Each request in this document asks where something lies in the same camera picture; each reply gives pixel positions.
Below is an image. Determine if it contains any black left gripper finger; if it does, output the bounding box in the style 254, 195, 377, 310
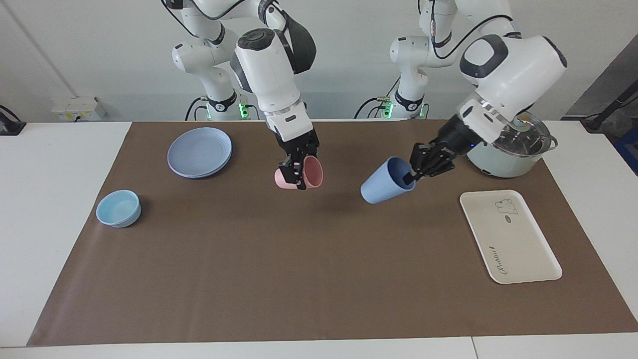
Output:
403, 157, 456, 182
410, 142, 445, 168

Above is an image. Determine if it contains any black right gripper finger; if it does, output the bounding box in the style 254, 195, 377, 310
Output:
279, 154, 296, 186
295, 149, 309, 191

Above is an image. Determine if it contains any pink cup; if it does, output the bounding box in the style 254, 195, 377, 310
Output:
274, 156, 324, 191

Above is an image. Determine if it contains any blue ribbed cup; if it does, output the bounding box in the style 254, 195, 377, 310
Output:
360, 157, 417, 205

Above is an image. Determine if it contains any cream rabbit print tray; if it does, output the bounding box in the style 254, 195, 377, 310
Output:
459, 189, 563, 285

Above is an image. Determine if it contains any mint green cooking pot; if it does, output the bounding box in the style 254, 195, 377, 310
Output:
466, 120, 558, 179

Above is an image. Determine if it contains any pale blue plate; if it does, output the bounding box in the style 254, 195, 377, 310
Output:
167, 127, 233, 180

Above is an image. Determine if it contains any brown paper table mat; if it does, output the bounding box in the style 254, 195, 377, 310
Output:
27, 120, 638, 347

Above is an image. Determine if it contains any black stand leg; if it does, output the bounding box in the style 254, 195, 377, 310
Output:
581, 81, 638, 133

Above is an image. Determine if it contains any light blue bowl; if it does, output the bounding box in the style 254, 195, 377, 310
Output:
95, 189, 142, 229

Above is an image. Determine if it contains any blue crate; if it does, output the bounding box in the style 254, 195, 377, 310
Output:
614, 125, 638, 177

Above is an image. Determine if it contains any white power strip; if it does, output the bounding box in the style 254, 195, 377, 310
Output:
51, 96, 107, 122

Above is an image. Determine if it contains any black desk object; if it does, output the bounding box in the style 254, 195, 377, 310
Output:
0, 105, 27, 137

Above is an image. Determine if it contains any black base cable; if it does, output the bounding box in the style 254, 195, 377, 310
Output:
354, 95, 392, 120
184, 96, 210, 122

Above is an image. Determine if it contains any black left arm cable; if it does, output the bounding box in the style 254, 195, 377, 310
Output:
430, 0, 522, 61

